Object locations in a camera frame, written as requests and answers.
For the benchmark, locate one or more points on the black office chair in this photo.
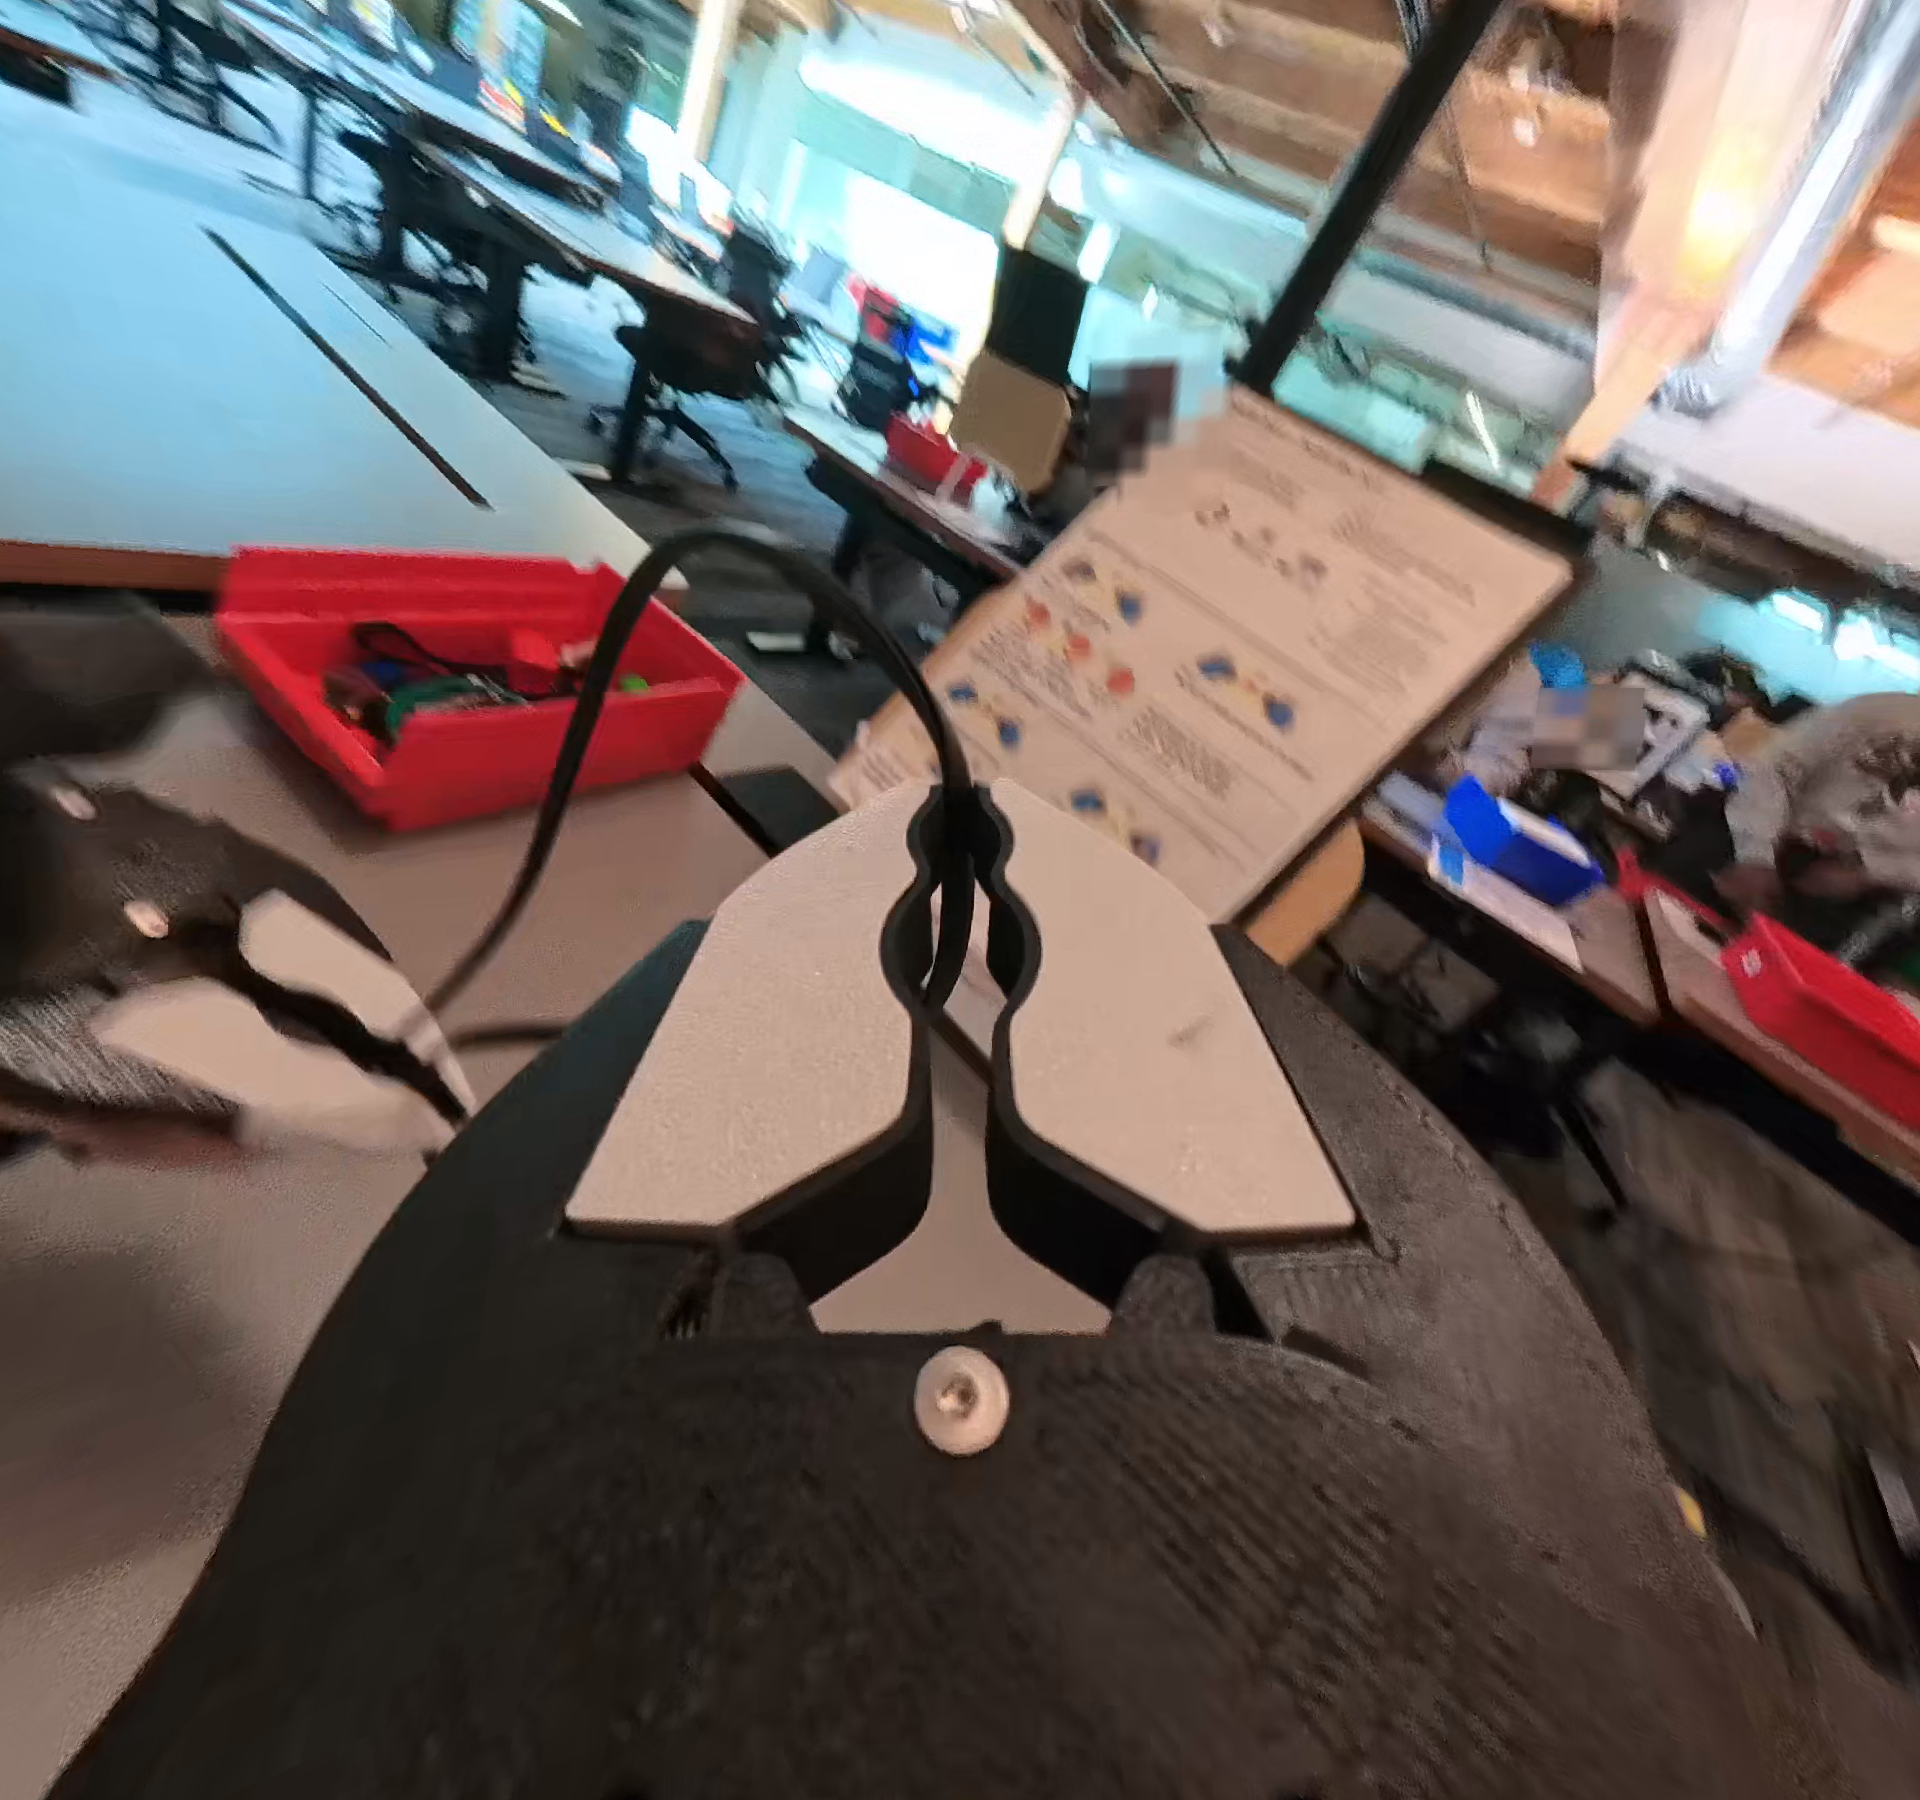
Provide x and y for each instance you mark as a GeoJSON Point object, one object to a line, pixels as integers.
{"type": "Point", "coordinates": [690, 376]}

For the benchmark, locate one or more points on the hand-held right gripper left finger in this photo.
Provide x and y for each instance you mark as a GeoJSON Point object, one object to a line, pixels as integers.
{"type": "Point", "coordinates": [751, 1082]}

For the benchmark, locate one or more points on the blue plastic bin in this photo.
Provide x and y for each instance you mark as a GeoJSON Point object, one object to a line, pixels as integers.
{"type": "Point", "coordinates": [1521, 846]}

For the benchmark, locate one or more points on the instruction sheet board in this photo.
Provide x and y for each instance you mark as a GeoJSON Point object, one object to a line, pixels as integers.
{"type": "Point", "coordinates": [1262, 647]}

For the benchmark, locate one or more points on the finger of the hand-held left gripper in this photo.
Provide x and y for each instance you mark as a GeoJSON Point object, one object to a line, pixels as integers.
{"type": "Point", "coordinates": [106, 1070]}
{"type": "Point", "coordinates": [345, 991]}

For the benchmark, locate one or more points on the red plastic bin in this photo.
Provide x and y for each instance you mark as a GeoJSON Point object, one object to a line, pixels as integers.
{"type": "Point", "coordinates": [512, 750]}
{"type": "Point", "coordinates": [1831, 1021]}

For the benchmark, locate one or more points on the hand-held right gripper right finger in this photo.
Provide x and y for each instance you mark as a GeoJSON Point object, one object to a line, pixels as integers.
{"type": "Point", "coordinates": [1171, 1082]}

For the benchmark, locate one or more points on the black pole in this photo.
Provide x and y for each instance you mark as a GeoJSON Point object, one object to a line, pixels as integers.
{"type": "Point", "coordinates": [1397, 136]}

